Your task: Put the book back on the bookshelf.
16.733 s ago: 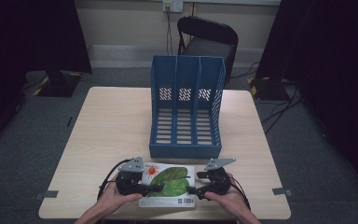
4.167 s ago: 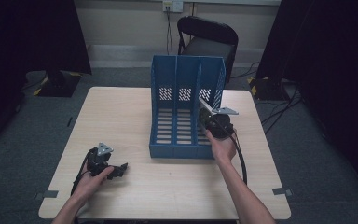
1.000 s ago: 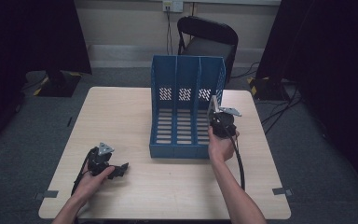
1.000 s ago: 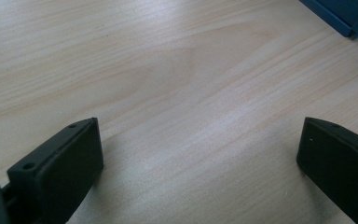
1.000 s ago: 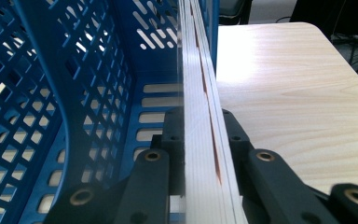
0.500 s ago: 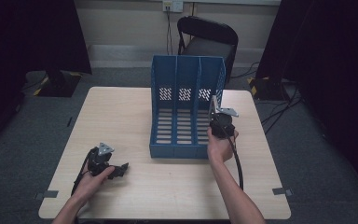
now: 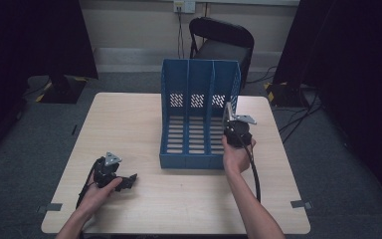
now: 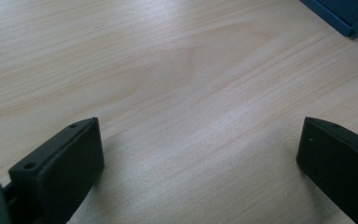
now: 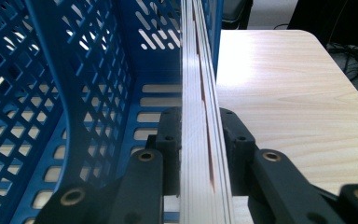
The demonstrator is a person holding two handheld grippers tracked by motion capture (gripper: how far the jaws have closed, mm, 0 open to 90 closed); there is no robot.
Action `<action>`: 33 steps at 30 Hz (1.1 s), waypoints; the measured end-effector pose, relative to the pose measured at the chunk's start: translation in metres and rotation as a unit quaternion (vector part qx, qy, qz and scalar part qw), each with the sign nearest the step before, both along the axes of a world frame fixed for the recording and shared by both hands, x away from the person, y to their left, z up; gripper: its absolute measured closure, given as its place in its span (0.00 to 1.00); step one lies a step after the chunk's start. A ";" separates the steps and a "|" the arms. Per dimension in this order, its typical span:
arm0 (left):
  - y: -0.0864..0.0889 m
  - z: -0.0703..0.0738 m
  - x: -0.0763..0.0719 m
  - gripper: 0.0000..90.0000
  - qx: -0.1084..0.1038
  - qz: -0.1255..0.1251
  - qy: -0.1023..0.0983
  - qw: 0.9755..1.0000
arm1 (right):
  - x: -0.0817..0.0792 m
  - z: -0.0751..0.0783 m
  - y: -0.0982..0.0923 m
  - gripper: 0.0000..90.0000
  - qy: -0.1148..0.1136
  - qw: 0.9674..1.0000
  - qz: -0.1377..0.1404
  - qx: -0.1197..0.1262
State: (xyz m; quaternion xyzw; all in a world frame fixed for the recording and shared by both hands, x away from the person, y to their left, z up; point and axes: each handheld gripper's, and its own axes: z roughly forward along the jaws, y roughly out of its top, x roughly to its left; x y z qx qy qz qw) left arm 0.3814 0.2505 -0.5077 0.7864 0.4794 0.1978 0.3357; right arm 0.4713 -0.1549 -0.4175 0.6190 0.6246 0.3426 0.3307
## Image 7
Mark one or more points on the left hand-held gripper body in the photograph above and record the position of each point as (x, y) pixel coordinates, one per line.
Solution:
(105, 172)

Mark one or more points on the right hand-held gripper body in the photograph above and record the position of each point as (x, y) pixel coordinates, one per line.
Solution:
(238, 132)

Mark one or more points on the blue file rack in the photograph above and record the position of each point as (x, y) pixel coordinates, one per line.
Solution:
(195, 132)

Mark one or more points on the person's right hand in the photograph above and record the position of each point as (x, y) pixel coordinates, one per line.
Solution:
(235, 159)

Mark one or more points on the person's left hand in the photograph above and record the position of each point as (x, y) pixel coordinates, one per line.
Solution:
(94, 197)

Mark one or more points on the black stand base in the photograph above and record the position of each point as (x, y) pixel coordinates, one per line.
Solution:
(285, 94)
(64, 90)

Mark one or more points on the grey tape strip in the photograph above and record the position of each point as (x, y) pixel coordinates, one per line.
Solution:
(50, 207)
(301, 204)

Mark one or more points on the black folding chair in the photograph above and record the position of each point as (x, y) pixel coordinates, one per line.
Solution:
(224, 43)

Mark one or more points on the dark curtain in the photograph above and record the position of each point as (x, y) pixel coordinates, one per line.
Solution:
(354, 83)

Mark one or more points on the white wall socket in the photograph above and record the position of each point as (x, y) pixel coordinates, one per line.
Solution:
(184, 6)

